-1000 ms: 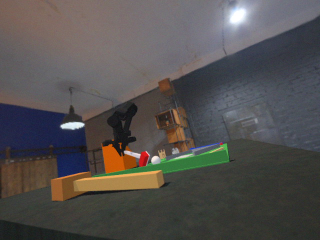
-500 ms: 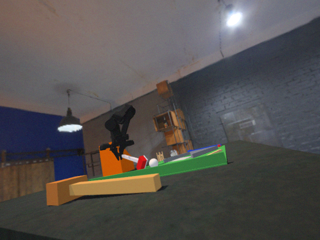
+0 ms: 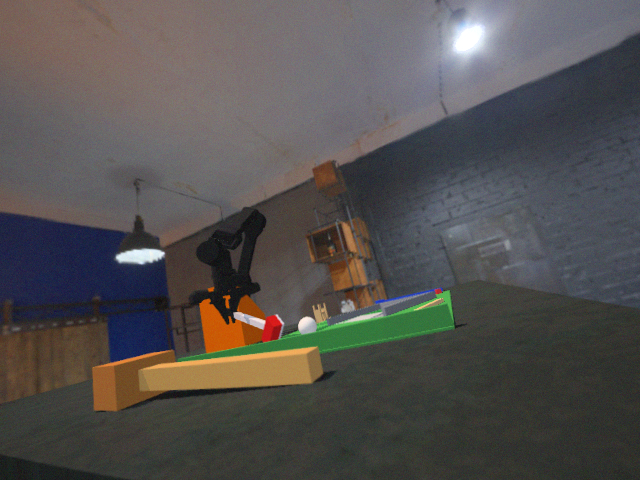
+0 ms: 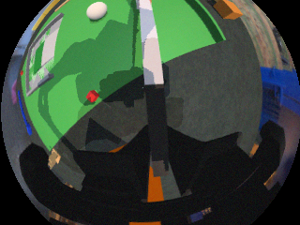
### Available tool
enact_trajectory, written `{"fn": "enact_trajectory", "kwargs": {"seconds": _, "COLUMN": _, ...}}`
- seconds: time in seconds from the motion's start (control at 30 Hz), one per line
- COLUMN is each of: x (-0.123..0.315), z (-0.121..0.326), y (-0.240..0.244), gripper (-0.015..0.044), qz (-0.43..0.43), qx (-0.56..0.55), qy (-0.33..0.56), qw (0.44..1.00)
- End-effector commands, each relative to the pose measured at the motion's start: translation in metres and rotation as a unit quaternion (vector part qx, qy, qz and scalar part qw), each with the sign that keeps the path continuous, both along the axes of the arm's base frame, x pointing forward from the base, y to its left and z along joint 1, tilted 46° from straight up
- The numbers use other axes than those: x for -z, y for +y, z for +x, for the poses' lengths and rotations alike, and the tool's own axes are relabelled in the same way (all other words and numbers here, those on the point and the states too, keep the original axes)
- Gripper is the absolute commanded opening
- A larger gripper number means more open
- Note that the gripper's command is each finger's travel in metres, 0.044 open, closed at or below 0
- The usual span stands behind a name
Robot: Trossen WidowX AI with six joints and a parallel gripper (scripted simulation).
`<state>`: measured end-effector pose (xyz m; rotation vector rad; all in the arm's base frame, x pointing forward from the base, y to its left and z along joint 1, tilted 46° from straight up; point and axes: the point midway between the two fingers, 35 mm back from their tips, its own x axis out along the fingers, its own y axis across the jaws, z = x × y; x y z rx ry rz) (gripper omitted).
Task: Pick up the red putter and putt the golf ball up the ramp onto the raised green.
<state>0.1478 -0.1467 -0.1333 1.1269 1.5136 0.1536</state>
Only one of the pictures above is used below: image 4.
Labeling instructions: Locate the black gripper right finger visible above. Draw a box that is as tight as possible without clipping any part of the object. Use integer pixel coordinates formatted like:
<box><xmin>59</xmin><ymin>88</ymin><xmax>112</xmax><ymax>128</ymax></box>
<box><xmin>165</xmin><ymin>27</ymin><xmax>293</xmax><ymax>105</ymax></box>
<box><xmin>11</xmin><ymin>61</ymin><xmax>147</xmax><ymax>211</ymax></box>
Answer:
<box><xmin>168</xmin><ymin>125</ymin><xmax>243</xmax><ymax>196</ymax></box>

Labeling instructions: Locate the white golf ball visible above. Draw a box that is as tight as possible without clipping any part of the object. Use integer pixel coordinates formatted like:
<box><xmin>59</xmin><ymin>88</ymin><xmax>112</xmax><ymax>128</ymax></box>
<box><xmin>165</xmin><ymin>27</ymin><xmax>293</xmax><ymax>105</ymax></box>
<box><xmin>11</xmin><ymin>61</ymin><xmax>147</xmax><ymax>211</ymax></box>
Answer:
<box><xmin>86</xmin><ymin>1</ymin><xmax>108</xmax><ymax>20</ymax></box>

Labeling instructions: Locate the green flat mat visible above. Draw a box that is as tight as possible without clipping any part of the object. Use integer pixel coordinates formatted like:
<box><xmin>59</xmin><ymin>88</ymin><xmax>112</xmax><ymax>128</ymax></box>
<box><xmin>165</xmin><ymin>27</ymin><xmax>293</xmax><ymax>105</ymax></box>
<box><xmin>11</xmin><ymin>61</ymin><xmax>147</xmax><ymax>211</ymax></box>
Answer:
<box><xmin>22</xmin><ymin>0</ymin><xmax>218</xmax><ymax>151</ymax></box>

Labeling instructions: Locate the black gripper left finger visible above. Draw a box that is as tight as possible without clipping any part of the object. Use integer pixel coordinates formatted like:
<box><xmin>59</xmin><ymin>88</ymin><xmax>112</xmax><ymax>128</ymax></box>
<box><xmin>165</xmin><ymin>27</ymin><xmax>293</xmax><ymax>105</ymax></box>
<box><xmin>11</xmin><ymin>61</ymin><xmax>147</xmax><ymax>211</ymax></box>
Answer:
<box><xmin>72</xmin><ymin>124</ymin><xmax>150</xmax><ymax>203</ymax></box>

